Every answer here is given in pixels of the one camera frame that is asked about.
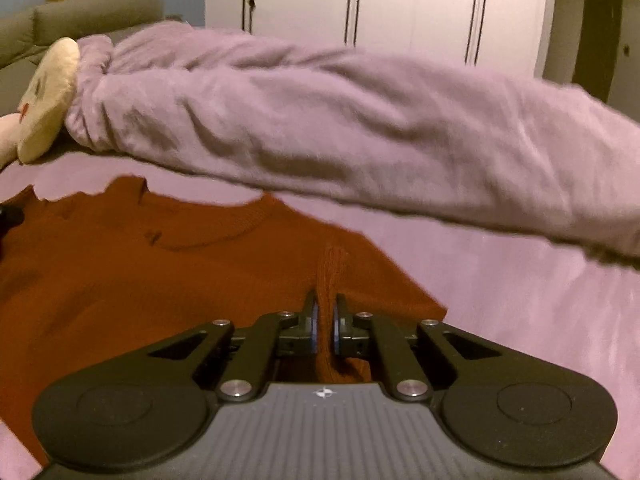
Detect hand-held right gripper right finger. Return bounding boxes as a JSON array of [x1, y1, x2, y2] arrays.
[[332, 292, 506, 403]]

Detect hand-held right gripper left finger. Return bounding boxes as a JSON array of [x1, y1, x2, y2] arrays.
[[145, 290, 321, 403]]

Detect lilac duvet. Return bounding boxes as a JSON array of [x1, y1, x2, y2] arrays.
[[65, 22, 640, 273]]

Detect lilac bed sheet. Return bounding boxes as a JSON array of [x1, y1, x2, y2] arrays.
[[0, 152, 640, 480]]

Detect green sofa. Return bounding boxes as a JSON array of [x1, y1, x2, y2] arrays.
[[0, 0, 166, 116]]

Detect dark wooden furniture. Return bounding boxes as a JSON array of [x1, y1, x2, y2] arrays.
[[545, 0, 640, 121]]

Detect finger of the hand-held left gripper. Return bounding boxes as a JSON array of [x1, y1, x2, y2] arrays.
[[0, 204, 25, 261]]

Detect brown button cardigan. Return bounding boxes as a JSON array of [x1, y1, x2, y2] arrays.
[[0, 175, 448, 466]]

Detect white wardrobe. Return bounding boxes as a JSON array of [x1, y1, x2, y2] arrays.
[[205, 0, 558, 81]]

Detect cream plush toy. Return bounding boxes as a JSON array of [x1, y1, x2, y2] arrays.
[[0, 37, 81, 166]]

